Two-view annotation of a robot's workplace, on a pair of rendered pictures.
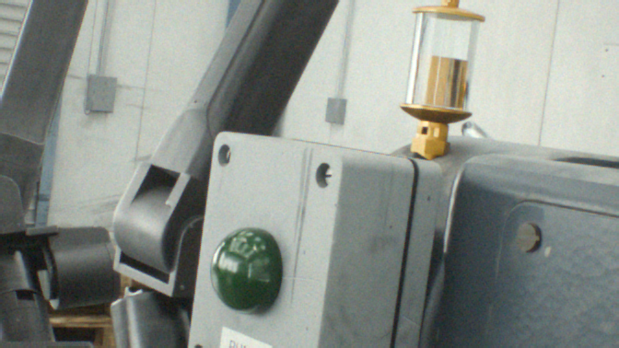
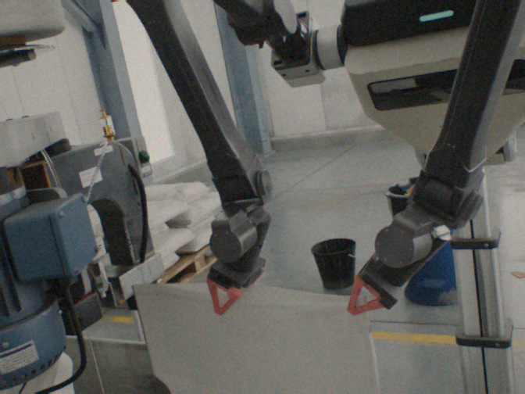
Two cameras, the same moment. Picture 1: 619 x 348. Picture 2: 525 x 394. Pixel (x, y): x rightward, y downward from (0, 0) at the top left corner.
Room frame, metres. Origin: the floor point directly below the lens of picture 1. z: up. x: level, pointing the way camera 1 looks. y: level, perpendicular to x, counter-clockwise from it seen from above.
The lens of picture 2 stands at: (1.67, -0.24, 1.42)
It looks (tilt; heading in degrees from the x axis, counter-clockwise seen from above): 13 degrees down; 157
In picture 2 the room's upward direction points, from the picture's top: 10 degrees counter-clockwise
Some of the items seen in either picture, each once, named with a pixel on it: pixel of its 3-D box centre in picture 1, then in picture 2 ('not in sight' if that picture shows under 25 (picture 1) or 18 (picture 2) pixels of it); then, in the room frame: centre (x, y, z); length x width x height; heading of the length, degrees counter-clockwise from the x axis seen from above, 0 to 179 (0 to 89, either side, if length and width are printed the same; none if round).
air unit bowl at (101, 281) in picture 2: not in sight; (98, 276); (0.63, -0.15, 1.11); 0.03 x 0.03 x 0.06
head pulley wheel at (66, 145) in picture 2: not in sight; (47, 148); (0.50, -0.17, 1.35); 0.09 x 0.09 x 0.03
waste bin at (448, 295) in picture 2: not in sight; (433, 239); (-0.71, 1.79, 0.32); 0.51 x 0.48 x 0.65; 128
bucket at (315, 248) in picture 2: not in sight; (336, 264); (-1.28, 1.46, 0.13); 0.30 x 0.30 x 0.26
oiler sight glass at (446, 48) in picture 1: (442, 62); (106, 126); (0.47, -0.04, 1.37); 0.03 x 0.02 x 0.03; 38
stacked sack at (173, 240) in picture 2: not in sight; (149, 247); (-2.29, 0.50, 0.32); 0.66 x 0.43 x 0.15; 130
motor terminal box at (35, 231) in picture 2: not in sight; (56, 245); (0.91, -0.22, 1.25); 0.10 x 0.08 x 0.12; 153
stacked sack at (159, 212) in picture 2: not in sight; (144, 216); (-2.29, 0.51, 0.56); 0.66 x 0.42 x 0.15; 128
